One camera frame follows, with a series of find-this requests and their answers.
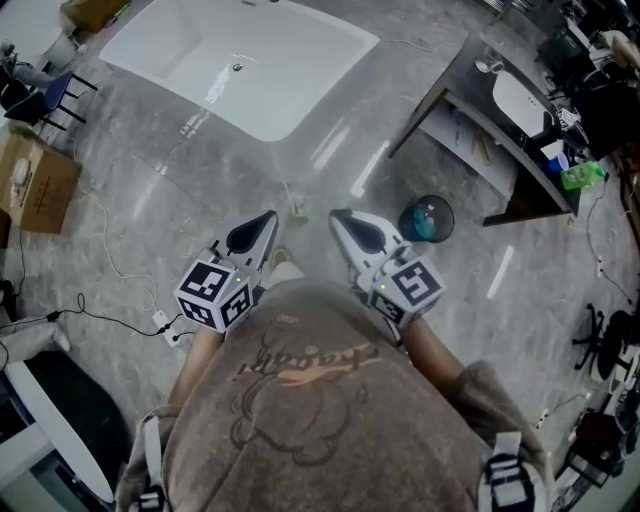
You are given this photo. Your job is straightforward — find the white sink basin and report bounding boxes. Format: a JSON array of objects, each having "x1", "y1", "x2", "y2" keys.
[{"x1": 491, "y1": 71, "x2": 554, "y2": 138}]

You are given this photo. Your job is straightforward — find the white bathtub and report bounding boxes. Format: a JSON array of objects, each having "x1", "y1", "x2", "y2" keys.
[{"x1": 98, "y1": 0, "x2": 382, "y2": 144}]

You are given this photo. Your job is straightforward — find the dark grey vanity cabinet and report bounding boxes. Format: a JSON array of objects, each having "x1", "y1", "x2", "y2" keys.
[{"x1": 386, "y1": 31, "x2": 584, "y2": 228}]

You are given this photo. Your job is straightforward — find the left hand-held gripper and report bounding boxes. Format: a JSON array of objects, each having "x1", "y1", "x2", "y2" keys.
[{"x1": 173, "y1": 210, "x2": 280, "y2": 334}]

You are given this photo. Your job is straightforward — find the white table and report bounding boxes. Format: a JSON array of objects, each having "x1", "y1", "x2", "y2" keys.
[{"x1": 4, "y1": 360, "x2": 116, "y2": 504}]

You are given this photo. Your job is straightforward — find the wooden sticks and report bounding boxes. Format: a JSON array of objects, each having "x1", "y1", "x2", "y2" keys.
[{"x1": 471, "y1": 129, "x2": 494, "y2": 164}]

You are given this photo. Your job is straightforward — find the person's brown printed shirt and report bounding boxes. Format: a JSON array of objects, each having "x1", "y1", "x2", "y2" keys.
[{"x1": 114, "y1": 276, "x2": 557, "y2": 512}]

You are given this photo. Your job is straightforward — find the green bottle on vanity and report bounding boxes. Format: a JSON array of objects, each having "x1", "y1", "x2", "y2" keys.
[{"x1": 559, "y1": 160, "x2": 607, "y2": 191}]

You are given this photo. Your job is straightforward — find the metal wire shelf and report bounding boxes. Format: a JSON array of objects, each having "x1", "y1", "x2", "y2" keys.
[{"x1": 479, "y1": 0, "x2": 552, "y2": 27}]

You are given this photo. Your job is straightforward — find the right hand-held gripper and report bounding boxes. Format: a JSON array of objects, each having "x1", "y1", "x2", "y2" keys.
[{"x1": 328, "y1": 209, "x2": 448, "y2": 329}]

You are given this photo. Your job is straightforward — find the striped white shoulder strap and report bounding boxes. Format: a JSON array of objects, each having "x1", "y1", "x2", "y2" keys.
[
  {"x1": 139, "y1": 414, "x2": 164, "y2": 512},
  {"x1": 479, "y1": 431, "x2": 537, "y2": 512}
]

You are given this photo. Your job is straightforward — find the black sink faucet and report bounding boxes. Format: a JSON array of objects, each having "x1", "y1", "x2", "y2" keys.
[{"x1": 519, "y1": 111, "x2": 557, "y2": 147}]

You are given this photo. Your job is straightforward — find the black office chair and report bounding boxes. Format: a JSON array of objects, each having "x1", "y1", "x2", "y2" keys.
[{"x1": 571, "y1": 301, "x2": 640, "y2": 384}]

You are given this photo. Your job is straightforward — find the thin white cable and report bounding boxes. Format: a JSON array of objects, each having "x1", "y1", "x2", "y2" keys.
[{"x1": 584, "y1": 174, "x2": 637, "y2": 302}]

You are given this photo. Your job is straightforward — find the person's pale trousers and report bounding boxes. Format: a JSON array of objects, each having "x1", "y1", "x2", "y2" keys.
[{"x1": 261, "y1": 261, "x2": 307, "y2": 292}]

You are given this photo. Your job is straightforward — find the dark equipment cart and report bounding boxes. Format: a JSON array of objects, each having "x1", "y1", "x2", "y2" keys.
[{"x1": 564, "y1": 409, "x2": 632, "y2": 489}]

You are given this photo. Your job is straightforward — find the person's left forearm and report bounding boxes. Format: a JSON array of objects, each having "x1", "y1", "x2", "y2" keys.
[{"x1": 166, "y1": 324, "x2": 227, "y2": 409}]

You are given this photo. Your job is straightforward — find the clear glass cup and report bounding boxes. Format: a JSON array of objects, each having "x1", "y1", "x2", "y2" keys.
[{"x1": 474, "y1": 46, "x2": 504, "y2": 74}]

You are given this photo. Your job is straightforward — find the large cardboard box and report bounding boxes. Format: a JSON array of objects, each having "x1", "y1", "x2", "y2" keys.
[{"x1": 0, "y1": 126, "x2": 84, "y2": 236}]

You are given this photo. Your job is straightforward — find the person's right forearm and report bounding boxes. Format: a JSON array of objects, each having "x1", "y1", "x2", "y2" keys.
[{"x1": 399, "y1": 316, "x2": 467, "y2": 387}]

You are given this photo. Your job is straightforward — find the white waste bin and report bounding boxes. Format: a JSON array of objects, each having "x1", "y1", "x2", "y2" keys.
[{"x1": 46, "y1": 31, "x2": 82, "y2": 69}]

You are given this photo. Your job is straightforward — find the small cardboard box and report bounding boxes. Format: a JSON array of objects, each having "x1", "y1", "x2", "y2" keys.
[{"x1": 61, "y1": 0, "x2": 132, "y2": 34}]

